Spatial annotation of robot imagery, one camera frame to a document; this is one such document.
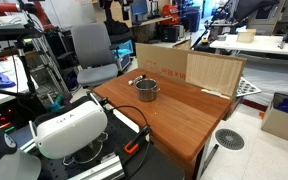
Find cardboard box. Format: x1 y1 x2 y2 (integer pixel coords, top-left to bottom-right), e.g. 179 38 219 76
260 91 288 146

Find black cloth cover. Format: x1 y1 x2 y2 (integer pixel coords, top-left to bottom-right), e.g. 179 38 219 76
233 0 280 23

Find blue glove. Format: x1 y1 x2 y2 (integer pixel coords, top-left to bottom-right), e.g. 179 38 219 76
0 69 17 89

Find silver steel pot with handles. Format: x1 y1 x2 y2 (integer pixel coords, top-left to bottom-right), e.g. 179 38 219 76
134 78 161 103

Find brown cardboard panel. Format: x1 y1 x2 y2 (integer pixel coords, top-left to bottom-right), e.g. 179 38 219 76
135 42 247 100

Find teal handled tools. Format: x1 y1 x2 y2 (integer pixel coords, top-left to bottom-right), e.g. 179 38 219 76
47 94 66 113

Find black tripod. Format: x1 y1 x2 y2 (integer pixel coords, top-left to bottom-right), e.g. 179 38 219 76
0 38 40 101

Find red machine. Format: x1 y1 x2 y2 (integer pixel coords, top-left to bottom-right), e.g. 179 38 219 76
159 3 182 26

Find white VR headset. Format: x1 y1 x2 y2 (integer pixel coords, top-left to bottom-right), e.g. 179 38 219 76
28 99 109 160

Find white strip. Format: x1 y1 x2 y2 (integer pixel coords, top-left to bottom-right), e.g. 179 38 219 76
200 88 232 100

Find black marker with white ends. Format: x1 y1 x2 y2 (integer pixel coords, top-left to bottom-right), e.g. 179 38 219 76
127 74 147 86

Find white perforated tray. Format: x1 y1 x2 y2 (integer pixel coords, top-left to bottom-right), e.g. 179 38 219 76
236 76 262 98

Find round floor drain grate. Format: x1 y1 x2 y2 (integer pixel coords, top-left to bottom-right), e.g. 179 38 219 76
214 128 246 151

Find orange and black tool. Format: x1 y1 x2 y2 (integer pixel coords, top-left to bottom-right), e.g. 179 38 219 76
123 124 152 156

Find grey office chair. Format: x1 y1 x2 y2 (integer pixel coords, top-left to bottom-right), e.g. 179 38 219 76
56 22 132 88

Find small wooden box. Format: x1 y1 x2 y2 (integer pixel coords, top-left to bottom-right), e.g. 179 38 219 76
236 28 257 44

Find black cable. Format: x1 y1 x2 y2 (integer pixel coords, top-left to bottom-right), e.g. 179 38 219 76
103 105 152 134

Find aluminium rail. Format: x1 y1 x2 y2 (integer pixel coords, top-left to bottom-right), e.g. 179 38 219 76
67 154 125 180

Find teal equipment case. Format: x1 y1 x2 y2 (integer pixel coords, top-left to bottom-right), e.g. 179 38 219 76
115 39 135 73

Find black equipment box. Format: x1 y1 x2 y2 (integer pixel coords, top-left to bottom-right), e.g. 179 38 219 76
160 24 185 43

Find white table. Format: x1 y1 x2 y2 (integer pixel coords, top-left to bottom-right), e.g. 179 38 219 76
209 33 288 58

